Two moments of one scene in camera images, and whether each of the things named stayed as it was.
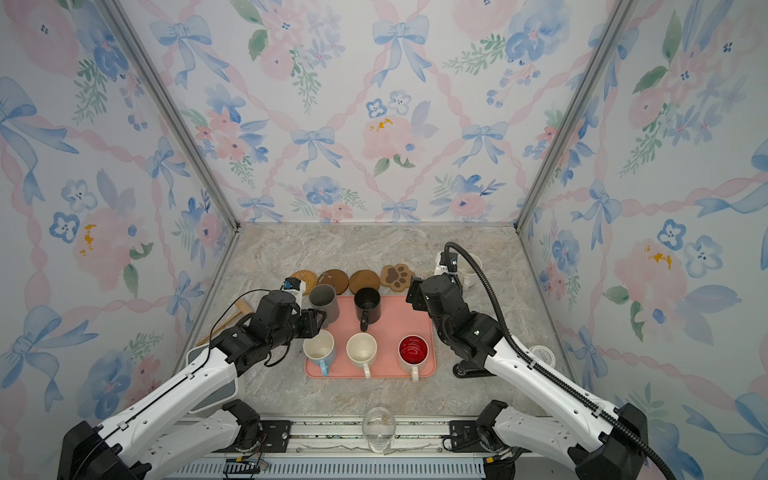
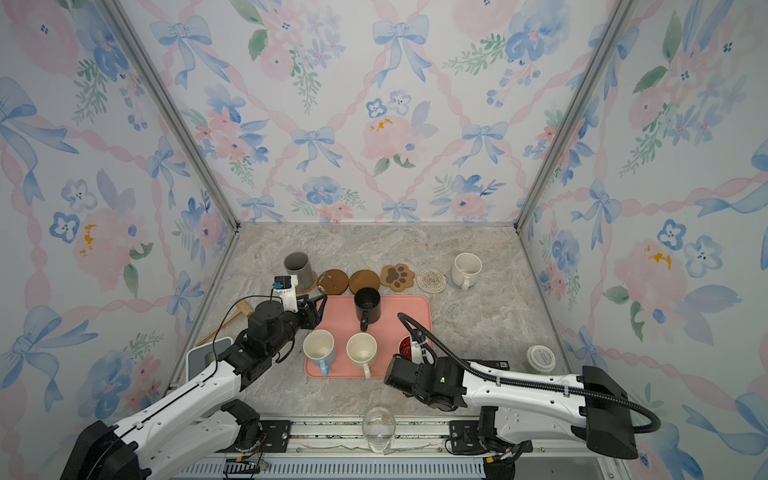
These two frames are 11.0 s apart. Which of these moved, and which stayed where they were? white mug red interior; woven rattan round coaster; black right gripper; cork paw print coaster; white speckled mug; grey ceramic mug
Moved: black right gripper; grey ceramic mug
Stayed: woven rattan round coaster; cork paw print coaster; white mug red interior; white speckled mug
